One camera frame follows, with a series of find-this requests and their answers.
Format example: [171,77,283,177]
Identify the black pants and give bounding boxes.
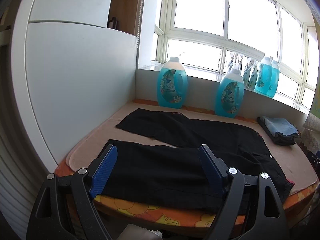
[102,108,293,213]

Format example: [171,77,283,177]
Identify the dark bottle on shelf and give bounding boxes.
[107,17,118,30]

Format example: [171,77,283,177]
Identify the white window frame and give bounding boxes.
[151,0,318,108]

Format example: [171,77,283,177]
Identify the blue detergent bottle middle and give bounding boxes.
[214,68,244,118]

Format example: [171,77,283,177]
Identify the blue detergent bottle left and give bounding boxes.
[156,57,188,109]

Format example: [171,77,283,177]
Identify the blue detergent bottle on sill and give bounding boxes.
[254,56,272,95]

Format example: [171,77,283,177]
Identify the far blue bottle on sill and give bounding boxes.
[266,60,280,98]

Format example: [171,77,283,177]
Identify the refill pouch on sill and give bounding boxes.
[247,61,260,90]
[242,58,255,88]

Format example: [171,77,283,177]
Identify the folded black garment stack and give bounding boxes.
[257,116,299,146]

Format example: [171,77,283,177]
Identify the folded light blue cloth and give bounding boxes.
[261,116,299,137]

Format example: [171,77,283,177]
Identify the white wardrobe cabinet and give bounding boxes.
[10,0,139,172]

